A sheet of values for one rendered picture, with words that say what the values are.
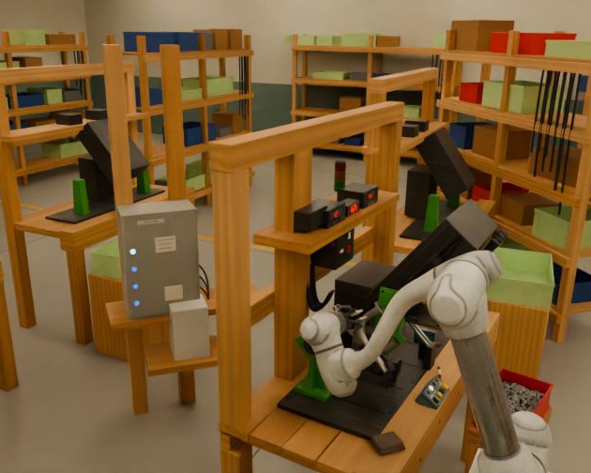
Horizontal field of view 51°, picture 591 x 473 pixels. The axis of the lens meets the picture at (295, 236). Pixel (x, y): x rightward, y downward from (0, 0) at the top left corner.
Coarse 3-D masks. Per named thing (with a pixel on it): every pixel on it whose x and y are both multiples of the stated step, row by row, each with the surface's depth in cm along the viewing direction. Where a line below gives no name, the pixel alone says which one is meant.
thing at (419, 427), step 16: (496, 320) 314; (496, 336) 322; (448, 352) 280; (432, 368) 267; (448, 368) 267; (448, 384) 255; (448, 400) 249; (400, 416) 233; (416, 416) 233; (432, 416) 234; (448, 416) 254; (384, 432) 224; (400, 432) 224; (416, 432) 224; (432, 432) 234; (416, 448) 216; (368, 464) 207; (384, 464) 207; (400, 464) 207; (416, 464) 220
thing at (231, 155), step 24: (312, 120) 247; (336, 120) 252; (360, 120) 273; (384, 120) 296; (216, 144) 196; (240, 144) 197; (264, 144) 208; (288, 144) 222; (312, 144) 238; (216, 168) 198; (240, 168) 199
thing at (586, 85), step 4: (584, 76) 972; (588, 76) 932; (584, 80) 938; (588, 80) 934; (580, 84) 943; (584, 84) 940; (588, 84) 935; (576, 88) 947; (580, 88) 944; (584, 88) 942; (588, 88) 937; (588, 92) 938; (584, 96) 938; (588, 96) 936; (584, 100) 944; (588, 100) 941; (584, 104) 945; (588, 104) 943; (584, 108) 947; (584, 112) 948; (580, 144) 964
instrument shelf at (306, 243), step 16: (384, 192) 298; (368, 208) 271; (384, 208) 283; (336, 224) 248; (352, 224) 255; (256, 240) 236; (272, 240) 232; (288, 240) 229; (304, 240) 229; (320, 240) 232
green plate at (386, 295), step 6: (384, 288) 255; (384, 294) 255; (390, 294) 254; (378, 300) 257; (384, 300) 255; (384, 306) 255; (378, 318) 257; (402, 318) 257; (402, 324) 258; (396, 330) 253
